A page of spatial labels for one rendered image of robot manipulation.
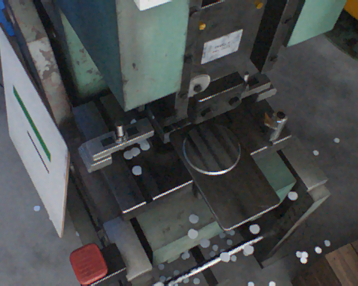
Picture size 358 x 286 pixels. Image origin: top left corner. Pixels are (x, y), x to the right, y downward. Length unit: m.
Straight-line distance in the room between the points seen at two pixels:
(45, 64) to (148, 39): 0.57
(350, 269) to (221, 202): 0.61
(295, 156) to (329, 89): 1.03
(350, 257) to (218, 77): 0.80
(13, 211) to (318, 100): 1.35
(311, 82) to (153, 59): 1.61
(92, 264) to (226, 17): 0.51
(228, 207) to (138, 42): 0.46
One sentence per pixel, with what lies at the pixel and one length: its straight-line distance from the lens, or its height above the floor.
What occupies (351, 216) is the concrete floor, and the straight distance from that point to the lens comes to 1.91.
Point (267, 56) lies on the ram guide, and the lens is 0.80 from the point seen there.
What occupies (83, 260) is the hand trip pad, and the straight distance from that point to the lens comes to 0.91.
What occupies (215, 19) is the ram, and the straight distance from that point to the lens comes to 0.70.
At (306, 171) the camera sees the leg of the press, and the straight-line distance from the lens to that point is 1.17.
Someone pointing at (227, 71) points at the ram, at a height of 0.99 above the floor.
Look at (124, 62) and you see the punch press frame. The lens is 0.59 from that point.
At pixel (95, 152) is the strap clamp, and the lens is 1.00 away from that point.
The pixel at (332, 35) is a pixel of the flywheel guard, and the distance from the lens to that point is 1.03.
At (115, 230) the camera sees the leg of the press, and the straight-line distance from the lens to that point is 1.04.
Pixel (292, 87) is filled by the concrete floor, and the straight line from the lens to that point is 2.13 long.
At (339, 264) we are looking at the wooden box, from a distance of 1.43.
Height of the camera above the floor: 1.63
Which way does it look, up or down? 61 degrees down
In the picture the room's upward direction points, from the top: 7 degrees clockwise
